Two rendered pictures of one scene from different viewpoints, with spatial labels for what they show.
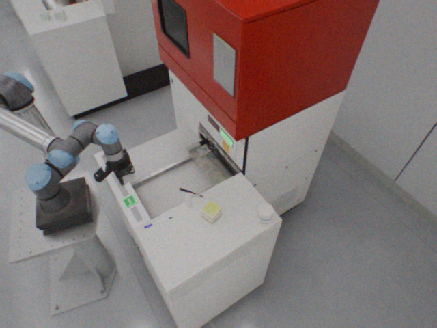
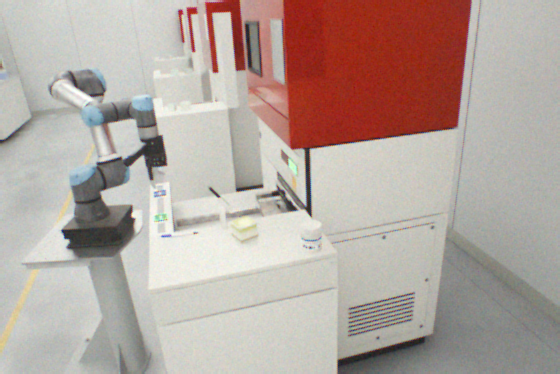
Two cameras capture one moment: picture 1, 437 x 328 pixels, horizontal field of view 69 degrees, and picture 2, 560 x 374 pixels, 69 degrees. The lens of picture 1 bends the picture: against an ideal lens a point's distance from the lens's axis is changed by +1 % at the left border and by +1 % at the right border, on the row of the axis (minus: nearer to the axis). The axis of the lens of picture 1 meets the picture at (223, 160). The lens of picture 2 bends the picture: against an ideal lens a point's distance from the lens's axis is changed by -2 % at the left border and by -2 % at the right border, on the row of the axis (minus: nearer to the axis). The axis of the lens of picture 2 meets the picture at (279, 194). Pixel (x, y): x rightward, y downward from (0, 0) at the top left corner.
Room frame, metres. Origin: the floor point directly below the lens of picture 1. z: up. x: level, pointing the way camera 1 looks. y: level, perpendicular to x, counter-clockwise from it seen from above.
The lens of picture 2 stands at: (-0.41, -0.53, 1.73)
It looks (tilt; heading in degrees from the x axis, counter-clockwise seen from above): 24 degrees down; 20
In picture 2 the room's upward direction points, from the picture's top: 4 degrees counter-clockwise
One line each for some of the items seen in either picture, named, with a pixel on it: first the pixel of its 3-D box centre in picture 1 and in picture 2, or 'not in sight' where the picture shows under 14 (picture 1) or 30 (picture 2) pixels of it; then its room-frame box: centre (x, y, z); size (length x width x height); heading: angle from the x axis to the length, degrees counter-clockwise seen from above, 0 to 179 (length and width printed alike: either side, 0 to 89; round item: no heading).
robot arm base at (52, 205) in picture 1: (51, 195); (89, 206); (0.88, 0.87, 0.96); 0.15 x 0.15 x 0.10
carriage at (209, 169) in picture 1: (207, 167); (271, 214); (1.16, 0.09, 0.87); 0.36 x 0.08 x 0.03; 34
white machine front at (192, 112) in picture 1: (203, 119); (280, 164); (1.39, 0.12, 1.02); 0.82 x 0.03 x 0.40; 34
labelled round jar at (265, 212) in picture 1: (265, 214); (311, 236); (0.77, -0.20, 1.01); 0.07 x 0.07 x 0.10
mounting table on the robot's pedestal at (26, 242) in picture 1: (61, 216); (95, 245); (0.87, 0.89, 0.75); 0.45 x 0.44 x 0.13; 111
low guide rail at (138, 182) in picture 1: (170, 167); (229, 214); (1.17, 0.32, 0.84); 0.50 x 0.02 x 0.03; 124
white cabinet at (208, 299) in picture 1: (185, 230); (236, 313); (0.98, 0.24, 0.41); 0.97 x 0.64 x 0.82; 34
